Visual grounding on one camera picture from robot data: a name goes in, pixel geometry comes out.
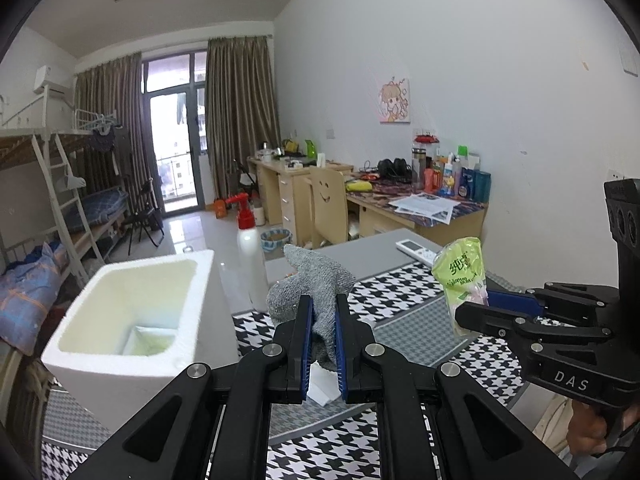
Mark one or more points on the blue box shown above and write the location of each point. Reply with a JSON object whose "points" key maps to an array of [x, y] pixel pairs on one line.
{"points": [[483, 186]]}

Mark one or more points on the patterned basin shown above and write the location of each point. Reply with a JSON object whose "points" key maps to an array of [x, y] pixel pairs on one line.
{"points": [[275, 240]]}

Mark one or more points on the printed paper sheets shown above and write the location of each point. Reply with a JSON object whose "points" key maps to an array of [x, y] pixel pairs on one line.
{"points": [[425, 206]]}

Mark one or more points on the black folding chair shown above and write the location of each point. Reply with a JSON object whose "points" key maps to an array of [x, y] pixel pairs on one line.
{"points": [[145, 217]]}

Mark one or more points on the green tissue packet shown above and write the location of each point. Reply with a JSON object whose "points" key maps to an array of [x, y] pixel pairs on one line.
{"points": [[460, 270]]}

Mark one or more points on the white plastic jug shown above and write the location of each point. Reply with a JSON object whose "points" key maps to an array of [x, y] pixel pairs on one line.
{"points": [[258, 215]]}

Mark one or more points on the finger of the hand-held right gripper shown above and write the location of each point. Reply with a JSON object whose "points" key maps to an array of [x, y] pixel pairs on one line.
{"points": [[500, 325], [510, 301]]}

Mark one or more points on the glass balcony door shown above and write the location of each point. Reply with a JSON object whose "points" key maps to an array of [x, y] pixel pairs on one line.
{"points": [[172, 135]]}

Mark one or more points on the white bottle green cap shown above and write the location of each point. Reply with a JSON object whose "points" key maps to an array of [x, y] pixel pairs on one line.
{"points": [[462, 151]]}

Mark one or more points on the dark hanging clothes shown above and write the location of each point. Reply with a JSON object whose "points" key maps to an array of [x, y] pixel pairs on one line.
{"points": [[102, 140]]}

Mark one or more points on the white foam box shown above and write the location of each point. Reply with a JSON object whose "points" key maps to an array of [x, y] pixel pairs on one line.
{"points": [[205, 320]]}

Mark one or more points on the yellow cloth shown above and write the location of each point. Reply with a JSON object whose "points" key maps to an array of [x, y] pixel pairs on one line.
{"points": [[360, 186]]}

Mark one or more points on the white metal bunk bed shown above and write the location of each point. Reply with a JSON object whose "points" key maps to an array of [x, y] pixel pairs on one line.
{"points": [[15, 152]]}

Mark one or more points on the brown curtain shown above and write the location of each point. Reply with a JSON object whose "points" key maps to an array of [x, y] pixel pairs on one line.
{"points": [[240, 110], [100, 85]]}

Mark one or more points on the white air conditioner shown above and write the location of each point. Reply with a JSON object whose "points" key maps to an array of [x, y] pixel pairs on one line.
{"points": [[47, 77]]}

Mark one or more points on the person's right hand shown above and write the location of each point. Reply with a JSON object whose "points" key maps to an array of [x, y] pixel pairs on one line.
{"points": [[585, 427]]}

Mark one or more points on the white pump bottle red top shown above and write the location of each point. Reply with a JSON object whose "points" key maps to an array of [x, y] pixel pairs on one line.
{"points": [[252, 260]]}

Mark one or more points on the wooden desk with drawers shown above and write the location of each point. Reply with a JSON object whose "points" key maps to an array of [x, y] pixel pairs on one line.
{"points": [[295, 200]]}

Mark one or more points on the wooden smiley face chair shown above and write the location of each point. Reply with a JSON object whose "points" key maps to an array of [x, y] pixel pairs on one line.
{"points": [[327, 210]]}

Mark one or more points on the dark thermos flask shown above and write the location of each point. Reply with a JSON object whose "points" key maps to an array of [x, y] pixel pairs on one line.
{"points": [[418, 165]]}

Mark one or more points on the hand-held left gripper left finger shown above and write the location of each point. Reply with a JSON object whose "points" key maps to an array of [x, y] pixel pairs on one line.
{"points": [[306, 340]]}

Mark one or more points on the grey cloth glove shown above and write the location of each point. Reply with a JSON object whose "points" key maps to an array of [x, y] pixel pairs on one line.
{"points": [[312, 275]]}

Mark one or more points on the cartoon wall poster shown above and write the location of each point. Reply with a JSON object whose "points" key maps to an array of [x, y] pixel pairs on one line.
{"points": [[395, 102]]}

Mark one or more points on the yellow kettle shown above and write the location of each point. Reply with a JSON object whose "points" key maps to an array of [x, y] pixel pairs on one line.
{"points": [[290, 147]]}

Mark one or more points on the blue lotion bottle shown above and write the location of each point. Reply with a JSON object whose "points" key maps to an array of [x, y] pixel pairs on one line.
{"points": [[467, 184]]}

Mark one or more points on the bunk bed with blue mattress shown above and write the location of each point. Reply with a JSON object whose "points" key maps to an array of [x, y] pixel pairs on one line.
{"points": [[102, 205]]}

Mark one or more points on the black headphones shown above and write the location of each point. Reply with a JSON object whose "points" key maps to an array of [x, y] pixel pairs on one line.
{"points": [[392, 167]]}

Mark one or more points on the silver cooking pot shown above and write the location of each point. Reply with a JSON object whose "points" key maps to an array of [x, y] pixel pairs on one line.
{"points": [[265, 152]]}

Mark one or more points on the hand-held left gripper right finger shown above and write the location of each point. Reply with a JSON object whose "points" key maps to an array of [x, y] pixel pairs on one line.
{"points": [[340, 360]]}

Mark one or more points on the white remote control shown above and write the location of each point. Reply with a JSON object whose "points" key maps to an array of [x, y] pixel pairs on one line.
{"points": [[415, 249]]}

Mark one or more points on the red pouch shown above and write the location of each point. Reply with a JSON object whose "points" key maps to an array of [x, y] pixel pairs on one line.
{"points": [[431, 180]]}

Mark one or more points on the houndstooth table mat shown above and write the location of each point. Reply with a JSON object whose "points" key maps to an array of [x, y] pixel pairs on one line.
{"points": [[390, 290]]}

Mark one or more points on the black folding cart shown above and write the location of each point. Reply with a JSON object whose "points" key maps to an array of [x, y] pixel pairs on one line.
{"points": [[246, 182]]}

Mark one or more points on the blue plaid quilt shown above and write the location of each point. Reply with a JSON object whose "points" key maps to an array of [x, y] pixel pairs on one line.
{"points": [[30, 295]]}

